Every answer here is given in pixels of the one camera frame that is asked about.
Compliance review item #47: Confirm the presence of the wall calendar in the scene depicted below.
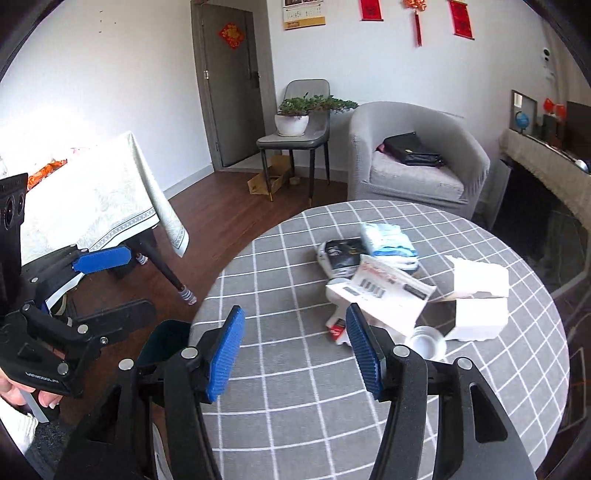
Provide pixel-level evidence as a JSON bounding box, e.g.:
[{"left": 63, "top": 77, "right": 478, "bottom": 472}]
[{"left": 283, "top": 0, "right": 326, "bottom": 31}]

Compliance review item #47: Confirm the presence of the black and white pouch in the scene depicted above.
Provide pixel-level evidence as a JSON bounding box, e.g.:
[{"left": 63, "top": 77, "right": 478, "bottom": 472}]
[{"left": 316, "top": 237, "right": 370, "bottom": 278}]

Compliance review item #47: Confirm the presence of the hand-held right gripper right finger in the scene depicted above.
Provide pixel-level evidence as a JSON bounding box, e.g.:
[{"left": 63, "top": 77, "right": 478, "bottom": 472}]
[{"left": 345, "top": 302, "right": 539, "bottom": 480}]

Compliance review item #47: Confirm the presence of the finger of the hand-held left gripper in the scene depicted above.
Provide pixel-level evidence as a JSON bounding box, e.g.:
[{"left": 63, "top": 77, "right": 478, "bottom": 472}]
[
  {"left": 23, "top": 246, "right": 134, "bottom": 305},
  {"left": 81, "top": 299, "right": 157, "bottom": 345}
]

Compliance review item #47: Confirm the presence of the sideboard with lace cloth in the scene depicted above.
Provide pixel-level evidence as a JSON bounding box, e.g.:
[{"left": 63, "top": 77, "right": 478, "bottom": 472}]
[{"left": 492, "top": 128, "right": 591, "bottom": 301}]

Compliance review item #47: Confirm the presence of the teal plastic trash bin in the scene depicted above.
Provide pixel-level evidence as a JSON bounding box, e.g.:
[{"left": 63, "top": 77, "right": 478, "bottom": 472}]
[{"left": 137, "top": 320, "right": 192, "bottom": 370}]

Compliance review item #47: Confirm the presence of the blue tissue pack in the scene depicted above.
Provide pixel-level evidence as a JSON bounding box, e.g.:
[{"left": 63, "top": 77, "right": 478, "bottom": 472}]
[{"left": 360, "top": 222, "right": 420, "bottom": 271}]

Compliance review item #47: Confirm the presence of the red orange packet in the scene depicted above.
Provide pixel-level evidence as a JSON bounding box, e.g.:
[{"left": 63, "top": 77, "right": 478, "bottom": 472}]
[{"left": 28, "top": 159, "right": 70, "bottom": 190}]

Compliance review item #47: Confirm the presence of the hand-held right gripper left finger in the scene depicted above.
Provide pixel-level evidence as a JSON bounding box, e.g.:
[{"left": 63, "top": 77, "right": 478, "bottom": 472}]
[{"left": 55, "top": 305, "right": 247, "bottom": 480}]

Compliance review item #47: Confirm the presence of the white security camera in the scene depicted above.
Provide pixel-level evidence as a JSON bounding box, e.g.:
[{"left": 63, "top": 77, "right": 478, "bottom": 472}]
[{"left": 540, "top": 46, "right": 557, "bottom": 84}]

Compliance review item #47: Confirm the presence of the black television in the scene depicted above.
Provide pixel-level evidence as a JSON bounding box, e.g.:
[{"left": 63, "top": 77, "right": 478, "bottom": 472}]
[{"left": 566, "top": 100, "right": 591, "bottom": 160}]

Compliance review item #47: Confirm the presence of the red printed card packaging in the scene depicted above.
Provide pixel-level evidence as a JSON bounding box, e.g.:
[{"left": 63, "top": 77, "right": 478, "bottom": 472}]
[{"left": 353, "top": 254, "right": 437, "bottom": 305}]

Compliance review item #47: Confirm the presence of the red knot tassel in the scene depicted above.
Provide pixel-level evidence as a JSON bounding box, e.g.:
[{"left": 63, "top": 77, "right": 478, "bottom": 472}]
[{"left": 402, "top": 0, "right": 428, "bottom": 48}]

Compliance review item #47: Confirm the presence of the cardboard box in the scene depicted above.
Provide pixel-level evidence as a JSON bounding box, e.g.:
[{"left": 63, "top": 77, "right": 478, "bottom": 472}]
[{"left": 247, "top": 154, "right": 294, "bottom": 195}]

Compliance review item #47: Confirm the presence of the framed picture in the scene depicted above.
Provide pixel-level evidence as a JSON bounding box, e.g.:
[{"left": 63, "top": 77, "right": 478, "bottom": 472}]
[{"left": 510, "top": 90, "right": 539, "bottom": 134}]

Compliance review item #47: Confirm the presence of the black bag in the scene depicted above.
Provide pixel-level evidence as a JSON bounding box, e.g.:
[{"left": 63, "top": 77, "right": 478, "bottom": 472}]
[{"left": 383, "top": 131, "right": 446, "bottom": 168}]

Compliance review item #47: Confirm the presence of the table with white tablecloth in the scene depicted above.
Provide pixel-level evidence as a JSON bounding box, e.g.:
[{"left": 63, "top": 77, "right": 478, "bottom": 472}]
[{"left": 0, "top": 130, "right": 198, "bottom": 308}]

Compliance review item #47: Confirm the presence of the potted plant white pot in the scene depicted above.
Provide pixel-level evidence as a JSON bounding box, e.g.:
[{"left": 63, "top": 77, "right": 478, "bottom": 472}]
[{"left": 274, "top": 93, "right": 358, "bottom": 137}]

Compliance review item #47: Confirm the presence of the person's left hand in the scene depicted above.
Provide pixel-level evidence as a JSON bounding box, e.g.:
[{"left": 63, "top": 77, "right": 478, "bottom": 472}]
[{"left": 0, "top": 369, "right": 59, "bottom": 411}]

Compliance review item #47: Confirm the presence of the red door ornament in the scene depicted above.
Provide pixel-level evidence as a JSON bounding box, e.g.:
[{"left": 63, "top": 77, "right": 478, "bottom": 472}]
[{"left": 219, "top": 23, "right": 244, "bottom": 50}]

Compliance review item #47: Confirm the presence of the small red white packet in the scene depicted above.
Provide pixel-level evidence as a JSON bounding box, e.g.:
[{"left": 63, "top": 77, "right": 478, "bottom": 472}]
[{"left": 325, "top": 316, "right": 352, "bottom": 347}]

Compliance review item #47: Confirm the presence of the grey armchair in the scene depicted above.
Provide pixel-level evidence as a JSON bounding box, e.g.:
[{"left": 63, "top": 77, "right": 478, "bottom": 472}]
[{"left": 347, "top": 102, "right": 491, "bottom": 220}]

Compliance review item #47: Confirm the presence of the grey door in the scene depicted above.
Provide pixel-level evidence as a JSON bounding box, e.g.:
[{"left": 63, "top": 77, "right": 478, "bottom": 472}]
[{"left": 191, "top": 0, "right": 278, "bottom": 174}]

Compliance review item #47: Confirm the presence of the dark grey rug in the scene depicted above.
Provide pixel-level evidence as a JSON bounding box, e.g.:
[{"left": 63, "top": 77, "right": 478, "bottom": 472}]
[{"left": 25, "top": 418, "right": 81, "bottom": 480}]

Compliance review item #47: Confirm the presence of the white round lid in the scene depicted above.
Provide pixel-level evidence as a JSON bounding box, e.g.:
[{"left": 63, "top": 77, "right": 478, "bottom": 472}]
[{"left": 409, "top": 325, "right": 448, "bottom": 361}]

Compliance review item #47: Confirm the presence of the white card packaging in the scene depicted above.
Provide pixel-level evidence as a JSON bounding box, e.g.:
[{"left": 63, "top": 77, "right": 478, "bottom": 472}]
[{"left": 325, "top": 282, "right": 419, "bottom": 337}]

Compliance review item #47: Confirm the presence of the grey dining chair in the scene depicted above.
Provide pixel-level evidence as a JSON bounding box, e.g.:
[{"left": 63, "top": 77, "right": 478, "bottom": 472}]
[{"left": 256, "top": 79, "right": 331, "bottom": 206}]

